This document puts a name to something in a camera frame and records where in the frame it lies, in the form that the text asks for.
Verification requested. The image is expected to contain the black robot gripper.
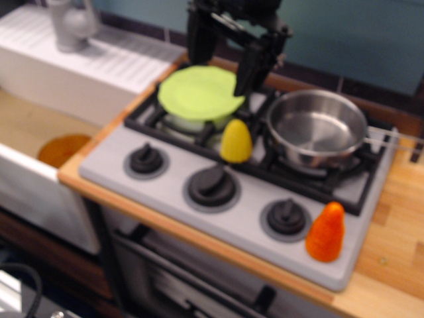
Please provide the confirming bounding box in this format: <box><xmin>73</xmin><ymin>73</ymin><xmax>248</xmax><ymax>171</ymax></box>
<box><xmin>187</xmin><ymin>1</ymin><xmax>292</xmax><ymax>97</ymax></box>

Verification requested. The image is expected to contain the orange toy carrot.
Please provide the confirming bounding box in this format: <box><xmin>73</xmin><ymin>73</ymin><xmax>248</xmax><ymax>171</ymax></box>
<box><xmin>305</xmin><ymin>201</ymin><xmax>345</xmax><ymax>262</ymax></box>

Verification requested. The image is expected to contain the green plastic plate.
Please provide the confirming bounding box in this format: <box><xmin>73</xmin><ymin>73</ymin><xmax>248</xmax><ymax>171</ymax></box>
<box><xmin>158</xmin><ymin>66</ymin><xmax>245</xmax><ymax>121</ymax></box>

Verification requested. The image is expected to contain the black burner grate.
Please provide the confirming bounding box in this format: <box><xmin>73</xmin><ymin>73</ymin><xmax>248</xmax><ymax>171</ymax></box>
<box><xmin>125</xmin><ymin>87</ymin><xmax>393</xmax><ymax>215</ymax></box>

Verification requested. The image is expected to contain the yellow toy corn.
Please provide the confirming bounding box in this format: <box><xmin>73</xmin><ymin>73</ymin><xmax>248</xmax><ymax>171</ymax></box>
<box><xmin>219</xmin><ymin>119</ymin><xmax>253</xmax><ymax>164</ymax></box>

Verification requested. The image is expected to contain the stainless steel pot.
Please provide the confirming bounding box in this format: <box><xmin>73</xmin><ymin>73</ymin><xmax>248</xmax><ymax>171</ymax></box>
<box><xmin>266</xmin><ymin>89</ymin><xmax>423</xmax><ymax>169</ymax></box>

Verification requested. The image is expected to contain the black left stove knob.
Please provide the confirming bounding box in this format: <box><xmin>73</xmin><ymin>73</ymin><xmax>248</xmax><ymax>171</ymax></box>
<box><xmin>123</xmin><ymin>142</ymin><xmax>170</xmax><ymax>180</ymax></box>

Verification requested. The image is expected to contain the black stove knob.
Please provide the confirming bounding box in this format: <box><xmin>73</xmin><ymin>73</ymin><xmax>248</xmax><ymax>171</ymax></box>
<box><xmin>260</xmin><ymin>199</ymin><xmax>312</xmax><ymax>243</ymax></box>
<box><xmin>123</xmin><ymin>142</ymin><xmax>170</xmax><ymax>180</ymax></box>
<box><xmin>183</xmin><ymin>164</ymin><xmax>241</xmax><ymax>214</ymax></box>

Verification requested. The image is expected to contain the black middle stove knob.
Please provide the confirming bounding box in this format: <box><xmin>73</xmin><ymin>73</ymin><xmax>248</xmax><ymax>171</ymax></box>
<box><xmin>183</xmin><ymin>164</ymin><xmax>241</xmax><ymax>214</ymax></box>

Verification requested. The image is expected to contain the grey toy faucet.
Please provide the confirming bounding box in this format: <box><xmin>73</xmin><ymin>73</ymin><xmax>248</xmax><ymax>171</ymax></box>
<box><xmin>46</xmin><ymin>0</ymin><xmax>101</xmax><ymax>53</ymax></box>

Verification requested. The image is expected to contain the grey toy stove top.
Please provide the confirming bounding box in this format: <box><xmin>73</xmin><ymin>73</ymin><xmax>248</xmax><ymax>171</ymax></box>
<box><xmin>78</xmin><ymin>79</ymin><xmax>400</xmax><ymax>292</ymax></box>

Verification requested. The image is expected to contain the white toy sink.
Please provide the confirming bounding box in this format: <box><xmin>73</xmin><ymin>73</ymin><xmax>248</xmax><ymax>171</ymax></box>
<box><xmin>1</xmin><ymin>4</ymin><xmax>184</xmax><ymax>254</ymax></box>

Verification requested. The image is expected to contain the black right stove knob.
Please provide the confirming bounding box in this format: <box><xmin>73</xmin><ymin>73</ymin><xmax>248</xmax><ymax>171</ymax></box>
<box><xmin>260</xmin><ymin>199</ymin><xmax>312</xmax><ymax>243</ymax></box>

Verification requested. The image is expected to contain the oven door with handle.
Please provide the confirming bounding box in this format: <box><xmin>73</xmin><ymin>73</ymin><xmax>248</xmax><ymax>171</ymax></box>
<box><xmin>110</xmin><ymin>226</ymin><xmax>335</xmax><ymax>317</ymax></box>

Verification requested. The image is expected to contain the black cable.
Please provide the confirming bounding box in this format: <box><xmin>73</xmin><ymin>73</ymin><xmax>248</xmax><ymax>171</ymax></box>
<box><xmin>0</xmin><ymin>261</ymin><xmax>44</xmax><ymax>318</ymax></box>

